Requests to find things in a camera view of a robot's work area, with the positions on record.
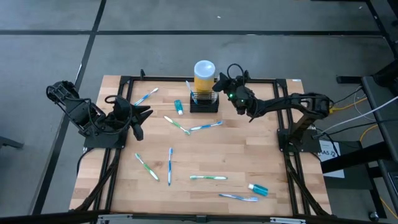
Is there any white cable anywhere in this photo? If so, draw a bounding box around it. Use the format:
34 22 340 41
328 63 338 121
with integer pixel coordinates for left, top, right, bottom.
313 95 398 138

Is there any white paper sheet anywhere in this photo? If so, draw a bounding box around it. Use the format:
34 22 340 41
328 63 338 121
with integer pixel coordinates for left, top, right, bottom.
318 139 345 179

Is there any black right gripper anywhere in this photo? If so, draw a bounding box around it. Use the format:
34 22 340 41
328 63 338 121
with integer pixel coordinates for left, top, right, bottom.
213 72 259 115

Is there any grey chair base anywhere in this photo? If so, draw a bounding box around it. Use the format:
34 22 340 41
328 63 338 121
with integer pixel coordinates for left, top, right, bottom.
0 136 24 150

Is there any green and white toothbrush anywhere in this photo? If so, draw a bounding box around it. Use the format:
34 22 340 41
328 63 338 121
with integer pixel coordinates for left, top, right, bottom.
163 115 192 136
134 152 160 182
189 175 229 181

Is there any yellow hanging cable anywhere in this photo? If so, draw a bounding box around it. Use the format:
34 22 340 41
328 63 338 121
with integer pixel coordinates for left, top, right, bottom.
329 98 368 113

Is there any yellow canister white lid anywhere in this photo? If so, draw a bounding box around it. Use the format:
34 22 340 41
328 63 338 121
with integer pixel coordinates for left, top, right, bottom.
193 59 216 94

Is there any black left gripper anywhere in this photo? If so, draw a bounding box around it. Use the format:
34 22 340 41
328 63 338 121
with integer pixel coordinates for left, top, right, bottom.
104 95 154 142

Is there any black floor cable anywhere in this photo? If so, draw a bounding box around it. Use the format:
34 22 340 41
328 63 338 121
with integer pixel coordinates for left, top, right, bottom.
313 119 398 138

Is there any yellow floor cable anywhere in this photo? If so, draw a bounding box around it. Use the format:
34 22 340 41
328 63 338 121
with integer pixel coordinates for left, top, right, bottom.
359 123 398 213

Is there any dark operator desk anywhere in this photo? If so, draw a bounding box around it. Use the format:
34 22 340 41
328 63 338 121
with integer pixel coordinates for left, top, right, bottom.
320 74 398 218

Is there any black wire rack holder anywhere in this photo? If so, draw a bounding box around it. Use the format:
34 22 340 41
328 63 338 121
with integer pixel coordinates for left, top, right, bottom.
189 90 220 114

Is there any black aluminium table frame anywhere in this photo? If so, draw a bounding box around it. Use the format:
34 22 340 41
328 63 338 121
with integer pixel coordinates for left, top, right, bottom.
73 70 332 218

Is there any blue and white toothbrush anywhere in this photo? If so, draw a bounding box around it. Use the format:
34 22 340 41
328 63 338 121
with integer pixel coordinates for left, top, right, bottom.
185 80 198 105
134 87 159 106
218 193 259 203
189 120 224 132
167 147 174 187

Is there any silver metal bracket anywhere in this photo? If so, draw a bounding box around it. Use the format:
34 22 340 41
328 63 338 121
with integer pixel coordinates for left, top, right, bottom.
269 217 306 224
98 213 133 223

